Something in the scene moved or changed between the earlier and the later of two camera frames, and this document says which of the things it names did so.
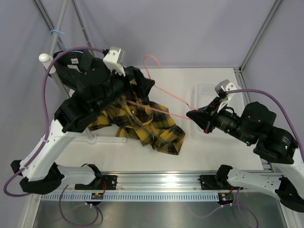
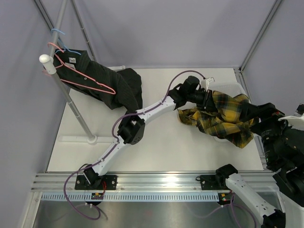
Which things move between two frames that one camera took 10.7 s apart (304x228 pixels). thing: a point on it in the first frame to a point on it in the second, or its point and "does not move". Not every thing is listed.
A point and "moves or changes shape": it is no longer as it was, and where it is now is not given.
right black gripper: (204, 116) to (268, 113)
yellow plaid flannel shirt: (149, 122) moves or changes shape
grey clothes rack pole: (48, 59) does not move
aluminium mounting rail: (160, 182) does not move
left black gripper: (143, 84) to (206, 103)
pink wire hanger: (192, 108) to (113, 92)
